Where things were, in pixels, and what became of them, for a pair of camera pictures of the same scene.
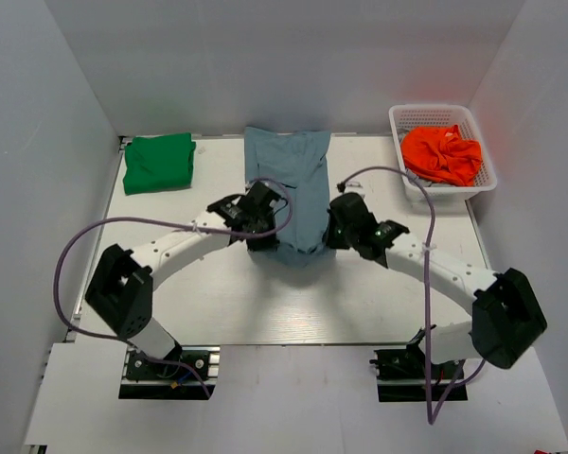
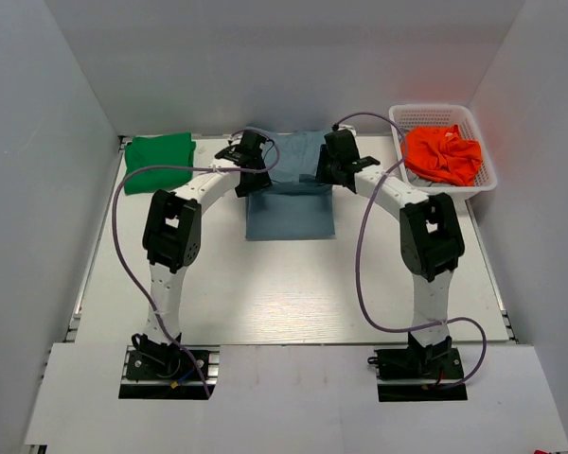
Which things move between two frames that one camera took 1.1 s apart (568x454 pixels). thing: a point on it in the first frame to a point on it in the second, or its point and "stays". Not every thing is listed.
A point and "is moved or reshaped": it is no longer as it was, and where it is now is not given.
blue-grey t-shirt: [297, 160] is moved or reshaped
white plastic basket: [436, 115] stays
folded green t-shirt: [158, 163] stays
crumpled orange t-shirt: [441, 153] stays
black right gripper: [330, 239] to [323, 174]
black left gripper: [268, 243] to [262, 181]
